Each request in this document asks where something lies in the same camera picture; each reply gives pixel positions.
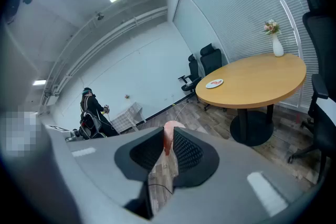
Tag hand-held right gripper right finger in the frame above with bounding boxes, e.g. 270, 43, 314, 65
172, 127, 220, 188

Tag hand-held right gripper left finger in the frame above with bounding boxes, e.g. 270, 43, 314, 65
114, 127, 165, 220

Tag white vase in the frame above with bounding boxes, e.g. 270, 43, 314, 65
272, 33, 285, 58

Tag white ceiling pipes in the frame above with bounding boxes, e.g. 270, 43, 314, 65
39, 6, 169, 103

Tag black office chair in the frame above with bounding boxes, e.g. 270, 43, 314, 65
287, 0, 336, 184
198, 43, 229, 111
177, 54, 203, 92

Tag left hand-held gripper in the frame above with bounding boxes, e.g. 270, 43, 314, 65
47, 124, 86, 142

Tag white wire basket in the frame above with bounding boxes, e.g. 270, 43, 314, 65
109, 101, 148, 134

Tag orange food piece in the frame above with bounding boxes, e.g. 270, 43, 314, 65
164, 121, 186, 157

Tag round wooden table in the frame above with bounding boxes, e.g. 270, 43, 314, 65
195, 52, 307, 147

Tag pink flower bouquet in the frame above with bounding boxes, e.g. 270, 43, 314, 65
263, 18, 281, 36

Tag white floor cable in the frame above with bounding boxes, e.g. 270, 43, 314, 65
172, 102, 196, 121

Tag white plate with food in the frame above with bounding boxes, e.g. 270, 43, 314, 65
205, 78, 224, 89

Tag white wall junction box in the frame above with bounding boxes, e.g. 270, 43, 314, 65
43, 95, 60, 106

